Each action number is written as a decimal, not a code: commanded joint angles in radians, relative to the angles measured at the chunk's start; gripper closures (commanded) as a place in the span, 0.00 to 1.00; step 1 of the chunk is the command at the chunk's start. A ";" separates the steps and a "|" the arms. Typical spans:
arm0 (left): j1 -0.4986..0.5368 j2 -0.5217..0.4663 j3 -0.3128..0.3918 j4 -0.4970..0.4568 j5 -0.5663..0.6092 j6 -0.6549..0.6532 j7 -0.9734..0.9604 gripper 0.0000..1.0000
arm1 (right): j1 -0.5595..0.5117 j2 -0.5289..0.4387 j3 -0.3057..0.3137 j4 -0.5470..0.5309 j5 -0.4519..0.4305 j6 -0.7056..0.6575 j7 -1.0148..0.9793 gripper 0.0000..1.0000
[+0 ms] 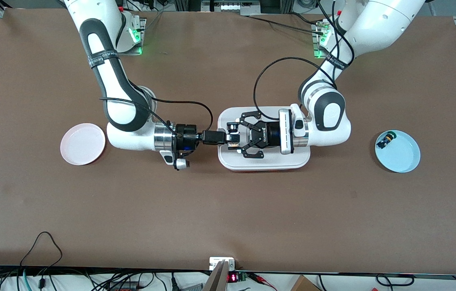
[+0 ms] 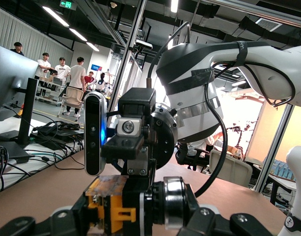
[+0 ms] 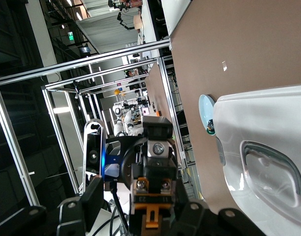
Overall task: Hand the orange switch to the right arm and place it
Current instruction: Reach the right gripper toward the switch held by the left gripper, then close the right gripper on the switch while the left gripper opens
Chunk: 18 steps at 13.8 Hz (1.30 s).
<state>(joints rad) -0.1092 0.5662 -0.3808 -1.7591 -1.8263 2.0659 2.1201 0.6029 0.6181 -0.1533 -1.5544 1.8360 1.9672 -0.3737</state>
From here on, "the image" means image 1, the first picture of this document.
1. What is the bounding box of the aluminium profile bar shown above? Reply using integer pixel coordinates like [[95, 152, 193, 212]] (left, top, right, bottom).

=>
[[203, 260, 229, 291]]

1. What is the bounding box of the black green battery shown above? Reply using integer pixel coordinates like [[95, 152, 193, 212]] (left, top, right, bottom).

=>
[[376, 131, 397, 150]]

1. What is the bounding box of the light blue round plate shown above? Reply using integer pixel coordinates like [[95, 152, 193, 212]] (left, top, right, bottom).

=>
[[374, 130, 421, 173]]

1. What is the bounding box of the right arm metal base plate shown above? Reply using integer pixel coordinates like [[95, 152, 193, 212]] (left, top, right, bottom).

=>
[[120, 17, 147, 56]]

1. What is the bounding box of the black curled cable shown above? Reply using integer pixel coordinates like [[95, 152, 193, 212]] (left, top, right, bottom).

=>
[[375, 274, 415, 288]]

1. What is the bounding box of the thin black table cable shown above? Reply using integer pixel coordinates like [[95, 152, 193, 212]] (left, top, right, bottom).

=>
[[247, 12, 326, 36]]

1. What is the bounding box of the white lidded lunch box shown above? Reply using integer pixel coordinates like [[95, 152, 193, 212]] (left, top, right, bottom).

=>
[[216, 106, 311, 172]]

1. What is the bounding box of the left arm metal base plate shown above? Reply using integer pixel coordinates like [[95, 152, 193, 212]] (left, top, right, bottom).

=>
[[311, 22, 335, 60]]

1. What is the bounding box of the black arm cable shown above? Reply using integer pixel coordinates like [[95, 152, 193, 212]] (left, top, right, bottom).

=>
[[99, 96, 214, 132], [254, 0, 358, 118]]

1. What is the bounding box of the black looped cable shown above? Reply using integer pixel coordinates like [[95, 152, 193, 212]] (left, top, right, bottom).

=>
[[19, 231, 64, 291]]

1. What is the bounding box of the red clip lead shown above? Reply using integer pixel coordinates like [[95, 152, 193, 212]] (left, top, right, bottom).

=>
[[248, 272, 277, 291]]

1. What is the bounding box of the small white device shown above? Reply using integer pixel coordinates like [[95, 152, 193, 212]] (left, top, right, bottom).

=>
[[209, 257, 235, 271]]

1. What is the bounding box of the pink round plate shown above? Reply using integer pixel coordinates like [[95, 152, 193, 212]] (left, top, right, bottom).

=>
[[60, 123, 106, 166]]

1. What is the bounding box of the brown cardboard box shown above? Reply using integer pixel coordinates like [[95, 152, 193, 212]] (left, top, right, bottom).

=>
[[290, 275, 322, 291]]

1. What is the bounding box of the grey metal box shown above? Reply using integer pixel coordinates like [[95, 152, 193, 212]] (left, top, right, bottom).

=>
[[201, 0, 261, 16]]

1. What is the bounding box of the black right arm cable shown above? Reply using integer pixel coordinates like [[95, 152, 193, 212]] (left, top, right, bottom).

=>
[[99, 96, 214, 132]]

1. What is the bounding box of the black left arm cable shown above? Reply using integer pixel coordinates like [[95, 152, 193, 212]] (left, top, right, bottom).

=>
[[254, 0, 358, 118]]

